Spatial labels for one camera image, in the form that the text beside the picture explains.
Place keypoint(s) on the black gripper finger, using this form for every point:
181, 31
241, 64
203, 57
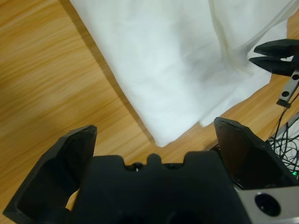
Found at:
250, 161
53, 172

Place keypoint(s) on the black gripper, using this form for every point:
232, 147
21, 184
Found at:
289, 87

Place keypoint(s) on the white t-shirt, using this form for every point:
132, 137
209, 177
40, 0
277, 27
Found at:
151, 70

